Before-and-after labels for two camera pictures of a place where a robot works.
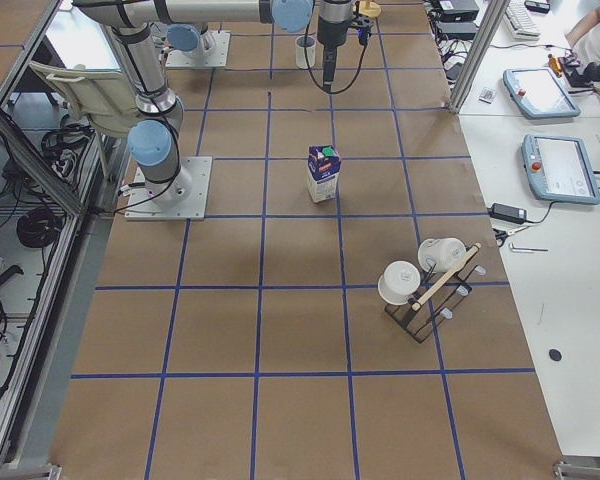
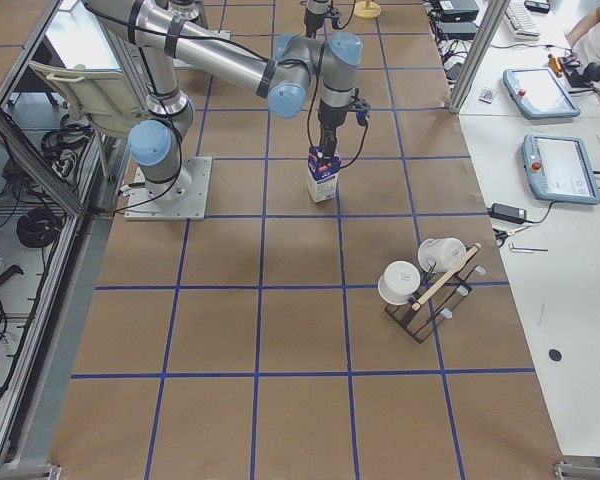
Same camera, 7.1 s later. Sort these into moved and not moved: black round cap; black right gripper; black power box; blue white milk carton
Moved: black right gripper
Not moved: blue white milk carton; black round cap; black power box
